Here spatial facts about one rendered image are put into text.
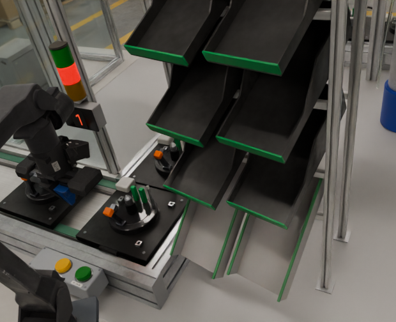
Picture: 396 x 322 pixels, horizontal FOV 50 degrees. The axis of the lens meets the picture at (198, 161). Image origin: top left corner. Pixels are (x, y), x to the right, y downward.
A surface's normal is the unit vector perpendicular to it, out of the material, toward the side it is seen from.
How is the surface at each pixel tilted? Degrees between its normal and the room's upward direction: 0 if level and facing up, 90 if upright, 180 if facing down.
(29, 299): 93
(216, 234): 45
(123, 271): 0
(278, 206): 25
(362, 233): 0
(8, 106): 8
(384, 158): 0
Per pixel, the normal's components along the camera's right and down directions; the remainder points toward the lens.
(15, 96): -0.18, -0.67
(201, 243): -0.54, -0.15
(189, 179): -0.40, -0.46
